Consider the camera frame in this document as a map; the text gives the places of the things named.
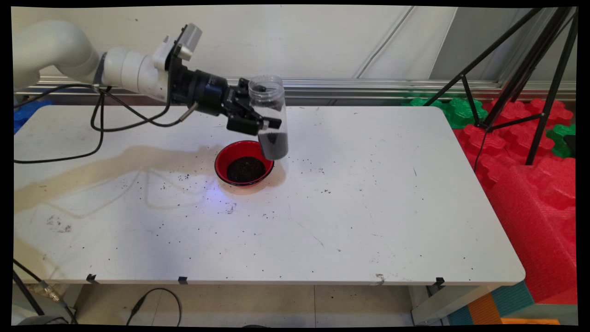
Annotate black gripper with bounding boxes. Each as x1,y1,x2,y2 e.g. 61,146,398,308
171,64,283,136

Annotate red bowl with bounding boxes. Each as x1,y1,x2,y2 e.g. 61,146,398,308
214,140,275,188

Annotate grey metal base bracket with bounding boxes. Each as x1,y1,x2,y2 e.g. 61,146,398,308
12,285,77,325

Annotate thick black cable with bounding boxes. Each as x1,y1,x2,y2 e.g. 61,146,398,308
13,270,47,316

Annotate white wall cable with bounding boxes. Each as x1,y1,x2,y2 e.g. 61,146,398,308
355,7,415,79

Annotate orange foam floor mat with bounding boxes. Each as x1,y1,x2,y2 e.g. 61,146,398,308
468,293,503,326

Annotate white grey wrist camera box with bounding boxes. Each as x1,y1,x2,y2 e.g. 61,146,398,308
154,23,203,70

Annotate black tripod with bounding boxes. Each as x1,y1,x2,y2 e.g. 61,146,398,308
423,7,579,172

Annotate black seeds pile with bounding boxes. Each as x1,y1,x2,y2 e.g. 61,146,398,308
226,156,266,183

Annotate black cable with silver plug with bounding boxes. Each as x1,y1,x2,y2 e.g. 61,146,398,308
13,259,79,326

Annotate black floor cable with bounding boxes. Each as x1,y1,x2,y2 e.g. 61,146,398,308
126,288,182,327

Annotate grey metal table leg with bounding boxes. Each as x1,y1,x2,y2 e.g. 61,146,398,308
410,284,501,326

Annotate clear plastic jar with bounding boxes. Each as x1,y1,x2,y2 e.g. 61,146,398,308
248,75,289,161

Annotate blue foam piece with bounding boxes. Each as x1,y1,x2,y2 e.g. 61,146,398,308
14,99,53,134

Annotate teal foam floor mat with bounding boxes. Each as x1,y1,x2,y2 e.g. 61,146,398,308
447,281,535,326

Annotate aluminium wall rail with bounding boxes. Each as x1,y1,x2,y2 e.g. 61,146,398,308
13,76,577,103

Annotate red foam puzzle mat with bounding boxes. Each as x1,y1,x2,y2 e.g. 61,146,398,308
454,98,577,194

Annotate green foam puzzle mat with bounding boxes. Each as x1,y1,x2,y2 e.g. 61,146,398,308
546,124,577,159
402,97,488,130

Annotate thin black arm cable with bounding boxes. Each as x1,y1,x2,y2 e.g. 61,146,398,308
14,76,200,164

